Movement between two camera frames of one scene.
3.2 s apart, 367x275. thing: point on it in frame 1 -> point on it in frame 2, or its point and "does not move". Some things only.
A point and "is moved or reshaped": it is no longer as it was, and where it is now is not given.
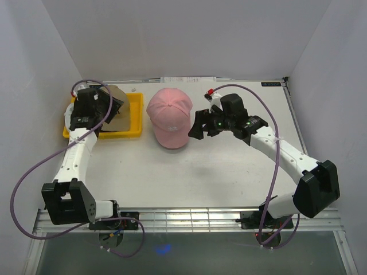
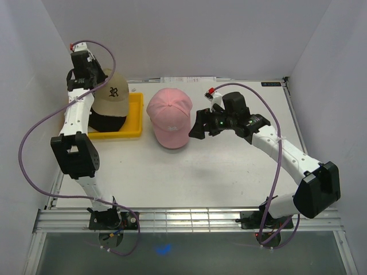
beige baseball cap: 121,122 is moved or reshaped
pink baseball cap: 170,110 does not move
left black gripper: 116,105 -> 102,76
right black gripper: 203,117 does not move
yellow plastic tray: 135,100 does not move
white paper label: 188,79 does not move
